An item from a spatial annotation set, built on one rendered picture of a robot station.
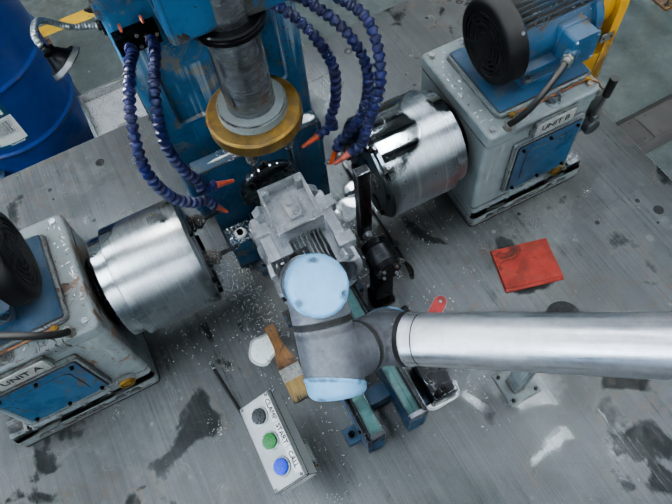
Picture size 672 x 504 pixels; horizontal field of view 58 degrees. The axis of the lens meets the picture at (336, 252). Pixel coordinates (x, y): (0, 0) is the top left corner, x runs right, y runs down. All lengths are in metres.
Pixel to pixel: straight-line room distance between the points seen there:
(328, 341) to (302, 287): 0.09
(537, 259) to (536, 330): 0.73
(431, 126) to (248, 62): 0.48
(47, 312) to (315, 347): 0.58
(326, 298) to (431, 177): 0.56
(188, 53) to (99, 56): 2.20
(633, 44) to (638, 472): 2.30
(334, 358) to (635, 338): 0.39
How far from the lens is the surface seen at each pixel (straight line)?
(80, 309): 1.25
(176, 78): 1.32
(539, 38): 1.33
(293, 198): 1.28
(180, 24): 0.95
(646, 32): 3.44
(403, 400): 1.31
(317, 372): 0.89
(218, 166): 1.34
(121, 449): 1.53
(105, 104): 2.66
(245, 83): 1.05
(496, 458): 1.43
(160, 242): 1.25
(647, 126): 2.99
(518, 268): 1.58
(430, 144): 1.33
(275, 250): 1.30
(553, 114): 1.41
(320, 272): 0.86
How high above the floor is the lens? 2.19
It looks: 62 degrees down
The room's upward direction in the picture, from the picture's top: 9 degrees counter-clockwise
